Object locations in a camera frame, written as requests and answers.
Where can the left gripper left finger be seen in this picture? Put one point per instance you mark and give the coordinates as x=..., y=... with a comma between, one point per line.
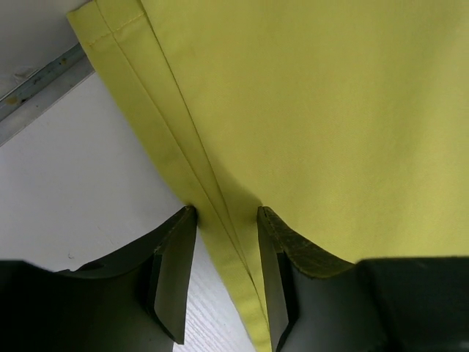
x=133, y=299

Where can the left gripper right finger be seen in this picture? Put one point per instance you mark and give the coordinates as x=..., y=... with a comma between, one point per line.
x=317, y=301

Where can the yellow trousers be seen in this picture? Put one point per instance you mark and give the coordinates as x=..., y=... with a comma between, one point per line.
x=348, y=118

